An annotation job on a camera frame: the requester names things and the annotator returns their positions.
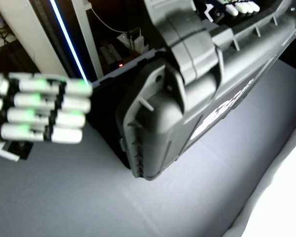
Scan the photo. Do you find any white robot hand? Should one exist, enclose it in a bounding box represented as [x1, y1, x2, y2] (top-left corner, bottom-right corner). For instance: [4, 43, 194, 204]
[204, 0, 261, 23]
[0, 72, 94, 162]

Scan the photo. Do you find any grey table cloth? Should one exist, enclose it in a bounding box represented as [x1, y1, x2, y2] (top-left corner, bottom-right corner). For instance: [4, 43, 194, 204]
[0, 58, 296, 237]

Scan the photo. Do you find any white cable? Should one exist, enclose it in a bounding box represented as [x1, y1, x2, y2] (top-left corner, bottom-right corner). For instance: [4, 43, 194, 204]
[89, 6, 142, 35]

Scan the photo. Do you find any black device with red light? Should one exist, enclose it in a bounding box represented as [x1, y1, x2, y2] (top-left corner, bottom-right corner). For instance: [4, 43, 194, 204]
[99, 45, 126, 72]

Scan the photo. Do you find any white power strip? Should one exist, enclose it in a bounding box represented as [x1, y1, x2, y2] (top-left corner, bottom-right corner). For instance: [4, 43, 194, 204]
[116, 31, 149, 52]

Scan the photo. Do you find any white shelf board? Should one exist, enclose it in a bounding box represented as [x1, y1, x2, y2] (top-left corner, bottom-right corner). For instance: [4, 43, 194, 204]
[0, 31, 18, 52]

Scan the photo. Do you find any black hard case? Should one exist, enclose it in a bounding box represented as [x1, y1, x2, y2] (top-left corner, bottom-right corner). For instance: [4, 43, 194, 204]
[90, 0, 296, 180]

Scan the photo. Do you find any white column with blue light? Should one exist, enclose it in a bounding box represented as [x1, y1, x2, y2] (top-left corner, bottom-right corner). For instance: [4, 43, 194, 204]
[0, 0, 105, 83]

